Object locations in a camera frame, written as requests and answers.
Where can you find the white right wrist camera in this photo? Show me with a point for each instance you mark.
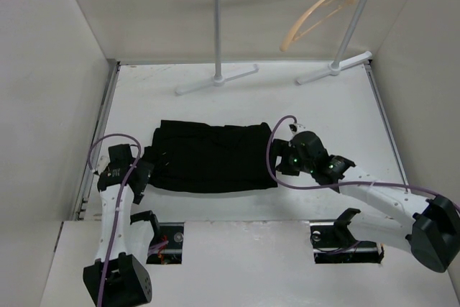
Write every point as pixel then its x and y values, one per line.
pixel 296 128

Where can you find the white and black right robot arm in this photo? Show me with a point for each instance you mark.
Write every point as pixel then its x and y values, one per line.
pixel 425 226

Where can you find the beige plastic hanger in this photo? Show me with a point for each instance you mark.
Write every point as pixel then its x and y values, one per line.
pixel 311 18

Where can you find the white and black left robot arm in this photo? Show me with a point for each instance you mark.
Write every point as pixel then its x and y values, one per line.
pixel 118 275

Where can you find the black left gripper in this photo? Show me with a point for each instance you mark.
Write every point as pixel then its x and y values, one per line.
pixel 144 172

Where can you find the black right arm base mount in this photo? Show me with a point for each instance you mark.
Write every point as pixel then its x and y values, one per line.
pixel 334 244

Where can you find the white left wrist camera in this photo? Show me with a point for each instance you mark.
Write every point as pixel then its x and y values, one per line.
pixel 101 165

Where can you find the black trousers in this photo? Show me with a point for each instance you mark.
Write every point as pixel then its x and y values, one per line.
pixel 199 158

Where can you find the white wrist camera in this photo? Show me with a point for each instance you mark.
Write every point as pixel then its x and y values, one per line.
pixel 101 165
pixel 296 128

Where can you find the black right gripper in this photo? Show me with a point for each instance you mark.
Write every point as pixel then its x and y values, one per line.
pixel 282 148

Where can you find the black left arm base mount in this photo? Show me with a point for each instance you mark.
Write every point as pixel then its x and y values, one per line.
pixel 167 247

